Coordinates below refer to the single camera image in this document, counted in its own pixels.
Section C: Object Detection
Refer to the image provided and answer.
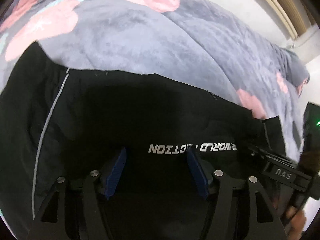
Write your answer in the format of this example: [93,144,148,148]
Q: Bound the black hooded jacket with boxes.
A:
[1,43,286,239]

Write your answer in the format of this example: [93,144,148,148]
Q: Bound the person's right hand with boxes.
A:
[284,206,306,239]

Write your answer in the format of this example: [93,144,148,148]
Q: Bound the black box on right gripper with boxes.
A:
[303,101,320,173]

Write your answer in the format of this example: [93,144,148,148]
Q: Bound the grey floral bed quilt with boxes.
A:
[1,0,310,161]

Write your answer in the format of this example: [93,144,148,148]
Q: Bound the wooden slatted headboard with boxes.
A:
[265,0,316,40]

